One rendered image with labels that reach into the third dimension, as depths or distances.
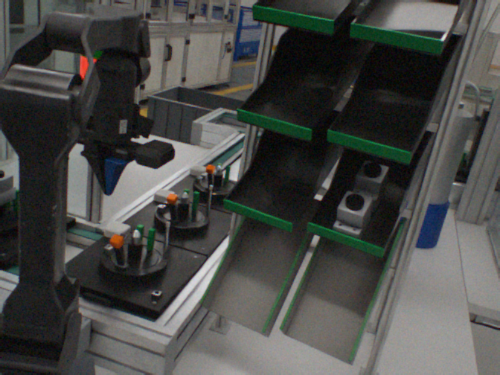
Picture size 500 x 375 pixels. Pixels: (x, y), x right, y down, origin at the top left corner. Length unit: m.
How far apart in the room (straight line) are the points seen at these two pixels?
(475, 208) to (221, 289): 1.28
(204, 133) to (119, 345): 1.40
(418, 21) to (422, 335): 0.76
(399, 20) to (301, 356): 0.68
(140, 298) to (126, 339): 0.09
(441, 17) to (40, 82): 0.59
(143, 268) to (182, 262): 0.11
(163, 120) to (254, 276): 2.20
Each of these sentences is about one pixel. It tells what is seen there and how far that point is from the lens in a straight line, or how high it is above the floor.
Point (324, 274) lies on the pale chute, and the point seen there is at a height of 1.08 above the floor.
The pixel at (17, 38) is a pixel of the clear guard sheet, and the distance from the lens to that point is 1.34.
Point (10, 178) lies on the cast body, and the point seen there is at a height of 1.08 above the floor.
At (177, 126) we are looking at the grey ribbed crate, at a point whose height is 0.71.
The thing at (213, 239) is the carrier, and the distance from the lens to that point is 1.28.
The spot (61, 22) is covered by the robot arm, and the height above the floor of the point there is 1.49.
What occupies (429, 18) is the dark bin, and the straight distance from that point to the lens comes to 0.87.
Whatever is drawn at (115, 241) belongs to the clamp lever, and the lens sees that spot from 1.03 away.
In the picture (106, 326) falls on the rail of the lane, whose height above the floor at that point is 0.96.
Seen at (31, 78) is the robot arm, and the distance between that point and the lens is 0.54.
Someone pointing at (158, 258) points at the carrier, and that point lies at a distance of 1.14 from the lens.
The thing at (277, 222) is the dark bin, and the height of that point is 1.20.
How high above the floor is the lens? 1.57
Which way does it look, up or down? 22 degrees down
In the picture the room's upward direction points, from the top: 10 degrees clockwise
